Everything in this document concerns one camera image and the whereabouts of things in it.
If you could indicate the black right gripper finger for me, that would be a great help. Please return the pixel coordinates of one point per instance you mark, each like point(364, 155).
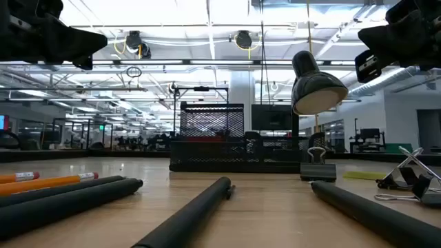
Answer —
point(392, 58)
point(389, 36)

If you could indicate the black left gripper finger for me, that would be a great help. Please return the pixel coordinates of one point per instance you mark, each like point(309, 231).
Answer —
point(76, 55)
point(76, 39)

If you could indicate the black binder clip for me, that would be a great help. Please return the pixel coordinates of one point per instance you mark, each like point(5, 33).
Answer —
point(429, 193)
point(410, 175)
point(317, 171)

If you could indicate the small yellow sticky pad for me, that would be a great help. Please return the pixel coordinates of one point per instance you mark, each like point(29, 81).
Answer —
point(365, 175)

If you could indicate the orange pencil pink eraser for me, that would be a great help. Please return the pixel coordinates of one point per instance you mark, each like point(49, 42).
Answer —
point(44, 183)
point(10, 178)

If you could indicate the black mesh desk organizer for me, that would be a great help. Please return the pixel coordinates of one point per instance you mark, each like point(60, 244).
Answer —
point(224, 156)

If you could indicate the background black robot station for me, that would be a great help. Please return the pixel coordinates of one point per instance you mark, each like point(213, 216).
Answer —
point(369, 133)

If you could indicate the lit monitor screen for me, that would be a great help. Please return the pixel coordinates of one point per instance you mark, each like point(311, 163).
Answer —
point(2, 122)

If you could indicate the green box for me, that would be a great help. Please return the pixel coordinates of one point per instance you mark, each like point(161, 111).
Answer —
point(398, 149)

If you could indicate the black monitor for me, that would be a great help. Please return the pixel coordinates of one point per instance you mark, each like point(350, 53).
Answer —
point(272, 117)

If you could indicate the black frame enclosure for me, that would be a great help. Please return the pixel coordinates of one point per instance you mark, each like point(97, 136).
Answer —
point(82, 120)

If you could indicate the black metal rig frame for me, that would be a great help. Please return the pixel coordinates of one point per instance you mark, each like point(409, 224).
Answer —
point(86, 156)

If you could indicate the background black camera frame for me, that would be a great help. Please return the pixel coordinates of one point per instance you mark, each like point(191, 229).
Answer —
point(201, 88)

